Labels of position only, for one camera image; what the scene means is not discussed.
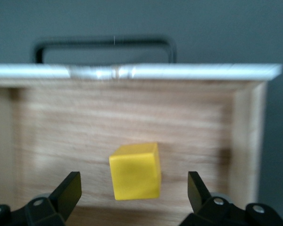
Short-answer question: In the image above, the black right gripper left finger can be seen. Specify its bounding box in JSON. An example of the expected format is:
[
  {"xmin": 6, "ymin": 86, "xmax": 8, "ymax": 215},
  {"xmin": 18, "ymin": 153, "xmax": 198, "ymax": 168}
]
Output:
[{"xmin": 0, "ymin": 171, "xmax": 83, "ymax": 226}]

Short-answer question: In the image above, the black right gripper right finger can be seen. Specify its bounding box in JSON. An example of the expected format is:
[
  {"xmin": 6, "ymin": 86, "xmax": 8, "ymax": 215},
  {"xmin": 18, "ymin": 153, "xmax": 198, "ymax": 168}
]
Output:
[{"xmin": 179, "ymin": 171, "xmax": 283, "ymax": 226}]

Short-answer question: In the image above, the yellow cube block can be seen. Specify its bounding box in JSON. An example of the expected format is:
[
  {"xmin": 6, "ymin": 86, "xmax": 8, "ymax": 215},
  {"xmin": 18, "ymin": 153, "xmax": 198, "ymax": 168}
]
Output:
[{"xmin": 108, "ymin": 142, "xmax": 162, "ymax": 202}]

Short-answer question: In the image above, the white-fronted wooden drawer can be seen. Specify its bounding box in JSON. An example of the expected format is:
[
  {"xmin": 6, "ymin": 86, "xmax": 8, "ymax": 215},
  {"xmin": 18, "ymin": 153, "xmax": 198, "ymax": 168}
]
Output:
[{"xmin": 0, "ymin": 63, "xmax": 283, "ymax": 226}]

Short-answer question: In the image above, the black drawer handle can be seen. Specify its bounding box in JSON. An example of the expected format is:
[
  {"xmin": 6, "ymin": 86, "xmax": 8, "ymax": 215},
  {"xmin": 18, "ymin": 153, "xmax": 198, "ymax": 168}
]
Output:
[{"xmin": 33, "ymin": 35, "xmax": 178, "ymax": 65}]

